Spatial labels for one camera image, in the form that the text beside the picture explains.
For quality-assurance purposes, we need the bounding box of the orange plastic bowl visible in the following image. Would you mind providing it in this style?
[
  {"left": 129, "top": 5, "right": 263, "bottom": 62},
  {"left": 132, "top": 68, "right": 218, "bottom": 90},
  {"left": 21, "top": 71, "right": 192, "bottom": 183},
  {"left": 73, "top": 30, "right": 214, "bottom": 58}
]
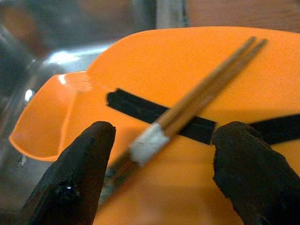
[{"left": 86, "top": 26, "right": 300, "bottom": 141}]

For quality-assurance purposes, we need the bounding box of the wooden chopsticks pair white tape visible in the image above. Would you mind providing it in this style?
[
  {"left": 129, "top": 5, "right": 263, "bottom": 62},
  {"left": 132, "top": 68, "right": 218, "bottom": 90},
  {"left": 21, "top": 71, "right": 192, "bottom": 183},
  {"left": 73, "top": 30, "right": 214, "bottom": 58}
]
[{"left": 98, "top": 36, "right": 268, "bottom": 207}]

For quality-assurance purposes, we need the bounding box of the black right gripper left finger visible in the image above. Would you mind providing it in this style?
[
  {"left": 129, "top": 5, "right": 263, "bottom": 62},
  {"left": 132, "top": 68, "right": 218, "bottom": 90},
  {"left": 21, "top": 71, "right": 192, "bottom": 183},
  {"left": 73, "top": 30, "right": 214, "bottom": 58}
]
[{"left": 16, "top": 120, "right": 117, "bottom": 225}]

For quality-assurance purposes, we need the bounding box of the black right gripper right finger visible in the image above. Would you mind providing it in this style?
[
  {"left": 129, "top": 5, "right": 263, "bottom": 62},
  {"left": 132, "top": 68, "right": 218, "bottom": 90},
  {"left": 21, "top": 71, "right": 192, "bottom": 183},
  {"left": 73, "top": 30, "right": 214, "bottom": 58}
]
[{"left": 210, "top": 121, "right": 300, "bottom": 225}]

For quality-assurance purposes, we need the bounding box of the stainless steel double sink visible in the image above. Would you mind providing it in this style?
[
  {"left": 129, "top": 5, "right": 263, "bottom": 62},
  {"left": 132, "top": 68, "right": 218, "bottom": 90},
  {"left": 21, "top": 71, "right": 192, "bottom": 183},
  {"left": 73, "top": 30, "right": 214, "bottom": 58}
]
[{"left": 0, "top": 0, "right": 188, "bottom": 225}]

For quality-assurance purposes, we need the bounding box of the orange plastic plate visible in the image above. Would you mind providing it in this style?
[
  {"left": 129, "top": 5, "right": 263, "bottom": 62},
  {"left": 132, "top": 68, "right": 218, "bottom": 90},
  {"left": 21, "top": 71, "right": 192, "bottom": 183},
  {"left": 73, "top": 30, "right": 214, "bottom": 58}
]
[{"left": 8, "top": 71, "right": 300, "bottom": 225}]

